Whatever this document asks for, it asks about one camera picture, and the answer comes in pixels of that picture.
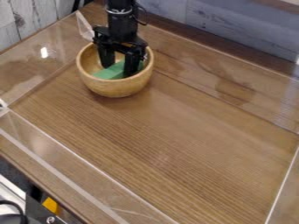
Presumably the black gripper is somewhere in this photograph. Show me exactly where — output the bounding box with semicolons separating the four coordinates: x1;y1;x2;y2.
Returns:
92;25;148;77

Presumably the green rectangular block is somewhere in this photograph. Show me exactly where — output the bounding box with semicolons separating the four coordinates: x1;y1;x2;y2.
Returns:
92;60;145;80

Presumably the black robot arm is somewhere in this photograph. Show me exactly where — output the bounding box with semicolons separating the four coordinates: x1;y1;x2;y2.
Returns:
92;0;148;77

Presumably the brown wooden bowl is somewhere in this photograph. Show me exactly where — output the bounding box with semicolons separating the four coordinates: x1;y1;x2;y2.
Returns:
76;43;155;98

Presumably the black device with yellow label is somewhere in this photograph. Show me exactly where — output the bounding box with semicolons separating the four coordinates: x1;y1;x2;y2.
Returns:
24;195;81;224

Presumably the clear acrylic corner bracket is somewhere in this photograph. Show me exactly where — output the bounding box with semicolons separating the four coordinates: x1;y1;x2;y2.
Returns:
74;10;93;41

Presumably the clear acrylic tray wall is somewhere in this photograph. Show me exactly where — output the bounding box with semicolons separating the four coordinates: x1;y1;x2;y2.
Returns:
0;99;179;224

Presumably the black cable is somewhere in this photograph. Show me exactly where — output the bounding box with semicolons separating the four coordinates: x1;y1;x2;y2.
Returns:
0;199;30;224

